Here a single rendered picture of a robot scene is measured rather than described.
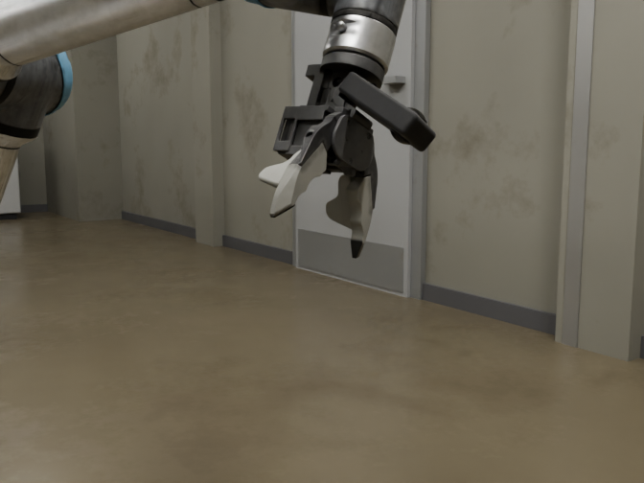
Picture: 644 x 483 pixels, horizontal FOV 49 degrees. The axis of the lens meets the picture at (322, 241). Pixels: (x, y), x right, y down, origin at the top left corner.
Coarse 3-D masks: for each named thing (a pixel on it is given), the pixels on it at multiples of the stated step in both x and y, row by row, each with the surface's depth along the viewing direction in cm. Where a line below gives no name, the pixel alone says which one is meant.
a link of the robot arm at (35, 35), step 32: (0, 0) 73; (32, 0) 72; (64, 0) 71; (96, 0) 70; (128, 0) 70; (160, 0) 70; (192, 0) 70; (0, 32) 73; (32, 32) 73; (64, 32) 73; (96, 32) 73; (0, 64) 76
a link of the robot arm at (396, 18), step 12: (336, 0) 78; (348, 0) 76; (360, 0) 76; (372, 0) 76; (384, 0) 76; (396, 0) 77; (336, 12) 77; (348, 12) 76; (360, 12) 75; (372, 12) 75; (384, 12) 76; (396, 12) 77; (384, 24) 78; (396, 24) 78
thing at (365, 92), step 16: (352, 80) 74; (352, 96) 73; (368, 96) 72; (384, 96) 71; (368, 112) 74; (384, 112) 70; (400, 112) 69; (416, 112) 69; (400, 128) 68; (416, 128) 68; (416, 144) 70
